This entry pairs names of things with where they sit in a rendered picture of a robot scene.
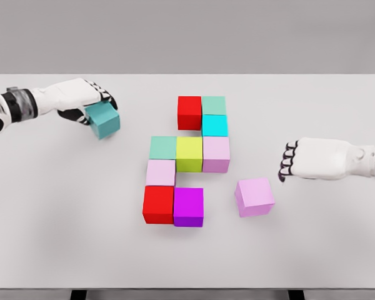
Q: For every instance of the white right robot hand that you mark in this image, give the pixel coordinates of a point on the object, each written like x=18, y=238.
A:
x=315, y=157

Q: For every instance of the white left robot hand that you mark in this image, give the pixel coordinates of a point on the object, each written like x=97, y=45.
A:
x=73, y=93

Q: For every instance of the teal cube block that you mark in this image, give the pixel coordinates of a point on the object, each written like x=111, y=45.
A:
x=103, y=120

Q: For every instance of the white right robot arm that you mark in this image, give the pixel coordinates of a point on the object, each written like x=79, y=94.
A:
x=370, y=161

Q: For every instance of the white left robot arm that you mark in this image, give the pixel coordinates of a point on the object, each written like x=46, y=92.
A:
x=15, y=104

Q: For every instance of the mint green cube block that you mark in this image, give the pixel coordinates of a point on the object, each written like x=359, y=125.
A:
x=213, y=105
x=163, y=147

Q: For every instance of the cyan cube block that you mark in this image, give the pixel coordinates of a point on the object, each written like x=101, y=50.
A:
x=215, y=125

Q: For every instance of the red cube block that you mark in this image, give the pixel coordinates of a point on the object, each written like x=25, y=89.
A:
x=157, y=203
x=189, y=111

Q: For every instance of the pale pink cube block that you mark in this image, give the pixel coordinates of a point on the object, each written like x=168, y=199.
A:
x=160, y=172

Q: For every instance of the yellow cube block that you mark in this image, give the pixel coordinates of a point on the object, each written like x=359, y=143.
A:
x=189, y=153

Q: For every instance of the magenta purple cube block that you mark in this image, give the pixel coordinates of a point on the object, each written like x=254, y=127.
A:
x=188, y=204

